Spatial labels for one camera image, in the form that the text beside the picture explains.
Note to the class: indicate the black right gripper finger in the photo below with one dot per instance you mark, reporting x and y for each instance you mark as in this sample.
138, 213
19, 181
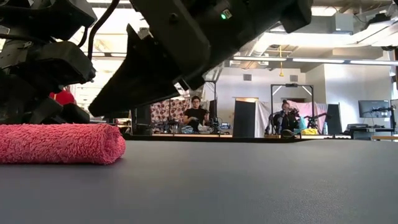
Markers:
140, 81
119, 114

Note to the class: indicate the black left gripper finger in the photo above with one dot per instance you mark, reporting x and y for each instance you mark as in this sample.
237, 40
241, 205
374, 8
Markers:
46, 110
76, 113

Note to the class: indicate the pink terry towel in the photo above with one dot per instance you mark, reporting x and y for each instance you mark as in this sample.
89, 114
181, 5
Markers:
59, 143

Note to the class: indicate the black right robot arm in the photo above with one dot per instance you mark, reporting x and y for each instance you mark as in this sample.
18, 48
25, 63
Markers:
297, 14

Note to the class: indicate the black background robot arm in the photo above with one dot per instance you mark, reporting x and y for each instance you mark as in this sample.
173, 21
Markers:
317, 117

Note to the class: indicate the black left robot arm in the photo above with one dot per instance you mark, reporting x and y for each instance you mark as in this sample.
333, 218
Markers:
46, 15

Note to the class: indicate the red round object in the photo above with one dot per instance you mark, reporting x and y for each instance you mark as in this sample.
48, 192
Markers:
63, 97

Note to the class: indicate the black computer tower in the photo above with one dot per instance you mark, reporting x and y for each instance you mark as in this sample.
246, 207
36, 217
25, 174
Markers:
141, 121

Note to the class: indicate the red patterned cloth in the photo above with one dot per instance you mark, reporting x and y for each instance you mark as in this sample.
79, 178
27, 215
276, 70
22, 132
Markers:
168, 110

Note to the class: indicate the person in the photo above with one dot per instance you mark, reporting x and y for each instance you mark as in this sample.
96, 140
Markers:
196, 116
284, 121

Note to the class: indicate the long ceiling light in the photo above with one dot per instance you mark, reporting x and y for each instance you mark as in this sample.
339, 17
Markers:
373, 62
318, 60
259, 58

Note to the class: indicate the black upright panel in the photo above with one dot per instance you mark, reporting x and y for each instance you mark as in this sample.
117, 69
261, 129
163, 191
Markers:
244, 119
334, 119

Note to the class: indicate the white hanging cloth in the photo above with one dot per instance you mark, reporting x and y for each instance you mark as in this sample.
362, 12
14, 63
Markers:
262, 119

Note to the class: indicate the pink hanging cloth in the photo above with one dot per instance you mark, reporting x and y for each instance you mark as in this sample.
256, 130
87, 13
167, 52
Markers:
311, 109

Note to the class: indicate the grey table mat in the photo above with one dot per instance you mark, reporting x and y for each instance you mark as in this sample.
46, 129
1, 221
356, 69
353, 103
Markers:
248, 186

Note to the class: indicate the yellow object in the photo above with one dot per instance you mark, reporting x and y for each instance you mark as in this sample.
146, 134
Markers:
308, 132

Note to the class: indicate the black computer monitor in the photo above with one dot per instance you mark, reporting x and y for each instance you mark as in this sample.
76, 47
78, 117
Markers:
373, 108

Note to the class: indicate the dark desk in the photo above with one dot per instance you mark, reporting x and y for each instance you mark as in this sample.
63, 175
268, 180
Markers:
370, 130

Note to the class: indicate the black aluminium table frame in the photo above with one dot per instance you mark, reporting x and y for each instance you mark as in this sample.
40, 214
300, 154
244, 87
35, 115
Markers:
217, 138

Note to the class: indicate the black metal stand frame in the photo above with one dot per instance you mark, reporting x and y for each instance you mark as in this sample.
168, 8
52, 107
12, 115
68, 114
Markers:
272, 102

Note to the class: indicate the grey ceiling duct box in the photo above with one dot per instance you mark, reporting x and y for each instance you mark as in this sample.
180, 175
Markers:
342, 23

